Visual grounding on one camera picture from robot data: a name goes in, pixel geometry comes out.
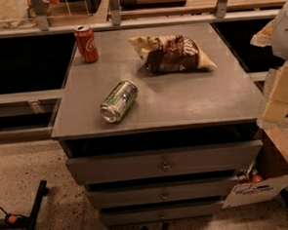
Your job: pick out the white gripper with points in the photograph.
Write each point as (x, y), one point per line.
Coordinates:
(285, 33)

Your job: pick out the green soda can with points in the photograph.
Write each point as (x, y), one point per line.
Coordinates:
(117, 103)

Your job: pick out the red cola can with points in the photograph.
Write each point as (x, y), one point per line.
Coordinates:
(86, 43)

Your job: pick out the cardboard box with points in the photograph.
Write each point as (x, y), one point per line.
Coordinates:
(272, 164)

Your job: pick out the top grey drawer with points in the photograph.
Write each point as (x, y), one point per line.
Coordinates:
(164, 162)

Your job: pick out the grey drawer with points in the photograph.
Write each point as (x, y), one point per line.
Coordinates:
(164, 162)
(163, 213)
(160, 192)

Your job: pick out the brown chip bag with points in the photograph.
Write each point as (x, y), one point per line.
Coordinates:
(170, 53)

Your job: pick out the orange bottle in box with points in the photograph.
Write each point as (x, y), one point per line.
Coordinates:
(254, 176)

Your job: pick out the grey drawer cabinet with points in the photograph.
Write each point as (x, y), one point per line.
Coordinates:
(173, 110)

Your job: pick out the middle grey drawer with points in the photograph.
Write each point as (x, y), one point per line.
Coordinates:
(160, 192)

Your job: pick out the bottom grey drawer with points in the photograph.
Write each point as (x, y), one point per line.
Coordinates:
(163, 213)

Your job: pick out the black floor stand leg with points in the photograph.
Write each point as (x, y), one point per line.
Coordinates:
(40, 194)

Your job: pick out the metal railing frame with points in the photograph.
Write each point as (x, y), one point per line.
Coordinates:
(21, 17)

